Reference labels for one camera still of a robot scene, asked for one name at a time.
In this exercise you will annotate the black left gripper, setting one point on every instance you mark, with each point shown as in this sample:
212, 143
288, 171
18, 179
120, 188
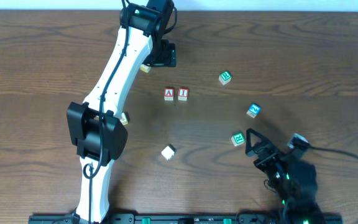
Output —
165, 57

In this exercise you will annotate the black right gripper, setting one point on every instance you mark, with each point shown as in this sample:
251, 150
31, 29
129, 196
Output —
266, 154

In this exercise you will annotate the blue number 2 block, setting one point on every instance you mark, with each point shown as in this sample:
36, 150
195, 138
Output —
254, 110

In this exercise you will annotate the red letter A block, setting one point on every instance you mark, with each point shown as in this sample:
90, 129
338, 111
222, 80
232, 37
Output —
169, 94

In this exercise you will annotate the red letter I block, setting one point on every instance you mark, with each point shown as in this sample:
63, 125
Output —
183, 94

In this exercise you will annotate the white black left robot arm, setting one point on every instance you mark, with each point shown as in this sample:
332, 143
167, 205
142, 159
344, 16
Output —
95, 125

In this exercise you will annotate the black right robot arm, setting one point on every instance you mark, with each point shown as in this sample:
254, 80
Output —
293, 179

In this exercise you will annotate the green R block near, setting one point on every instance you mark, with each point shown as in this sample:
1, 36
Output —
238, 139

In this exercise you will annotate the green r block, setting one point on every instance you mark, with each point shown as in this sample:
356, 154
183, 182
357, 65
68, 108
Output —
225, 77
238, 139

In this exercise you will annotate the yellow picture block far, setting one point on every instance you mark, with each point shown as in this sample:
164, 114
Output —
145, 68

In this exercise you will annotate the yellow picture block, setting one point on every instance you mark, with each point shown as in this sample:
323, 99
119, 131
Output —
124, 118
145, 68

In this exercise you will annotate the green R block far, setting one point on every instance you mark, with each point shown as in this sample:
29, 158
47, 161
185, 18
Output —
225, 77

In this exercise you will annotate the yellow picture block near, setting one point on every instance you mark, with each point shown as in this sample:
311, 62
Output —
124, 118

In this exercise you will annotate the plain white wooden block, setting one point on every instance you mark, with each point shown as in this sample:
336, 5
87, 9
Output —
168, 152

